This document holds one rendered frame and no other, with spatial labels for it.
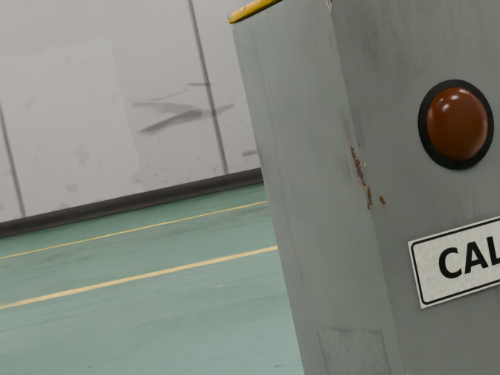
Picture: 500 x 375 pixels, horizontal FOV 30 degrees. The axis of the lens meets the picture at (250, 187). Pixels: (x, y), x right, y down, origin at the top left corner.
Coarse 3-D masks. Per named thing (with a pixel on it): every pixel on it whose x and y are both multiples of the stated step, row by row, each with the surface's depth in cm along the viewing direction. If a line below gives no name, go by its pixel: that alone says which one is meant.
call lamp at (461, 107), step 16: (448, 96) 27; (464, 96) 28; (432, 112) 27; (448, 112) 27; (464, 112) 28; (480, 112) 28; (432, 128) 27; (448, 128) 27; (464, 128) 28; (480, 128) 28; (448, 144) 27; (464, 144) 28; (480, 144) 28; (464, 160) 28
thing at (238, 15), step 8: (256, 0) 30; (264, 0) 30; (272, 0) 29; (280, 0) 29; (240, 8) 32; (248, 8) 31; (256, 8) 30; (264, 8) 30; (232, 16) 32; (240, 16) 32; (248, 16) 32
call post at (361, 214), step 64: (320, 0) 27; (384, 0) 27; (448, 0) 28; (256, 64) 31; (320, 64) 27; (384, 64) 27; (448, 64) 28; (256, 128) 32; (320, 128) 28; (384, 128) 27; (320, 192) 29; (384, 192) 27; (448, 192) 28; (320, 256) 30; (384, 256) 27; (448, 256) 28; (320, 320) 31; (384, 320) 27; (448, 320) 28
